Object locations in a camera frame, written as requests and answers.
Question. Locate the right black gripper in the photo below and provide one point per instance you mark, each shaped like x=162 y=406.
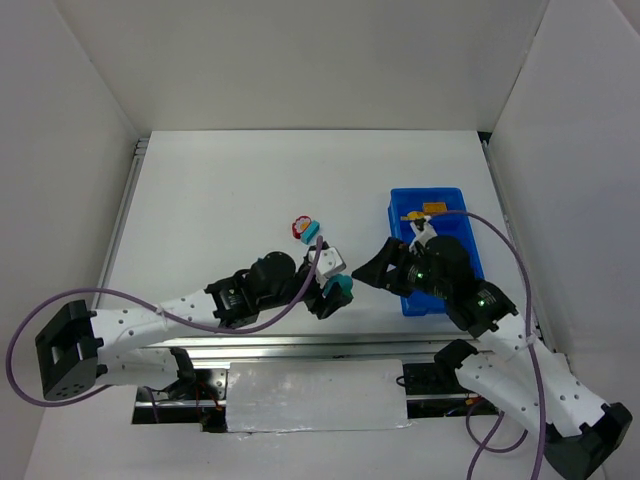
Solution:
x=395 y=273

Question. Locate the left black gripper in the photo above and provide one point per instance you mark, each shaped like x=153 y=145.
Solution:
x=320 y=301

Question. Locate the light blue oval lego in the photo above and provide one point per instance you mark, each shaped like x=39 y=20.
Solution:
x=345 y=283

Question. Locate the yellow lego brick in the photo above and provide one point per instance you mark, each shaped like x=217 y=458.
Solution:
x=413 y=215

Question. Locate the orange lego brick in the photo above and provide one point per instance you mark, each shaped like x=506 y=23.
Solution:
x=431 y=208

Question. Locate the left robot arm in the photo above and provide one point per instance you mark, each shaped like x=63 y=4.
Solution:
x=80 y=348

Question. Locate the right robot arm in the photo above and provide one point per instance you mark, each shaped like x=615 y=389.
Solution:
x=579 y=429

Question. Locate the light blue long lego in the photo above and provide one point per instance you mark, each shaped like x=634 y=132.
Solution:
x=310 y=232

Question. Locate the red flower lego piece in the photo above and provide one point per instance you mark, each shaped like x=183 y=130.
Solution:
x=299 y=225

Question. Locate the blue compartment tray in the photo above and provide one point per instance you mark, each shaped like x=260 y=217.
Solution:
x=408 y=204

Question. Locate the white foil cover plate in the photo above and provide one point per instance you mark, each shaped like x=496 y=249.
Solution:
x=334 y=395

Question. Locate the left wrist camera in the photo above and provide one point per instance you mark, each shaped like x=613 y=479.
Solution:
x=330 y=262

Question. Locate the aluminium frame rail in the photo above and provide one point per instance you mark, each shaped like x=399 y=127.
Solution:
x=209 y=350

